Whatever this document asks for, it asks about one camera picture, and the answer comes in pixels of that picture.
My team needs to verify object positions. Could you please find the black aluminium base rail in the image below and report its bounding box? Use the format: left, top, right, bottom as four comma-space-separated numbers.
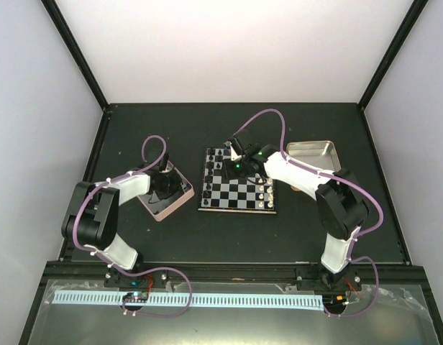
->
41, 261, 429, 291

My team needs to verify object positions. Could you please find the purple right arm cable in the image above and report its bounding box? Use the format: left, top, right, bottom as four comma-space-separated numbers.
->
228, 109, 384, 319

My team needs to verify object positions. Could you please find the left circuit board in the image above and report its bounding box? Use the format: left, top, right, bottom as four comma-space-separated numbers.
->
122, 292, 149, 304

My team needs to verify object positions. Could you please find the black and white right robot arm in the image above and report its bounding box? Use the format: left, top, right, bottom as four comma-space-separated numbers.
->
224, 130, 368, 290

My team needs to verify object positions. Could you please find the pink metal tin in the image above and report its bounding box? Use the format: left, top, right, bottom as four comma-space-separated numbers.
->
137, 161, 194, 221

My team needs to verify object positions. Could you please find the circuit board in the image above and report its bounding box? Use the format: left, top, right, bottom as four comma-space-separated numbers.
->
322, 295, 360, 306
122, 292, 149, 304

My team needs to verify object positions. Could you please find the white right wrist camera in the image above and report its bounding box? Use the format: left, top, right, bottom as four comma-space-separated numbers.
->
229, 141, 243, 162

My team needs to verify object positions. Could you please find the gold metal tin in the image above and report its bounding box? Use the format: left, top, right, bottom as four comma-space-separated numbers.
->
286, 140, 342, 171

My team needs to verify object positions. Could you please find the light blue slotted cable duct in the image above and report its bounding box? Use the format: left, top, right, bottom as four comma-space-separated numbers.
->
52, 290, 324, 311

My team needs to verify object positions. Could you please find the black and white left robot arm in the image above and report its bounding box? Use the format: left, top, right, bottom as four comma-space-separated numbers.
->
61, 153, 193, 287

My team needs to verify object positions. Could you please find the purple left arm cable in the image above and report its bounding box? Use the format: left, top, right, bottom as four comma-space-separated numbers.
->
73, 135, 193, 319

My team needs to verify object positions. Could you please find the black and white chessboard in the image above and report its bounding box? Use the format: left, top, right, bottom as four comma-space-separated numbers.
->
198, 147, 276, 214

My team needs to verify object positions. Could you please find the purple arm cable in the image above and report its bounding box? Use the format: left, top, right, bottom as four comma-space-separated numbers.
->
73, 135, 193, 319
228, 109, 384, 319

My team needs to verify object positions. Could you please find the right circuit board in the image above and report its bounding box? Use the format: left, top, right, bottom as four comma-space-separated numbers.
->
322, 295, 360, 306

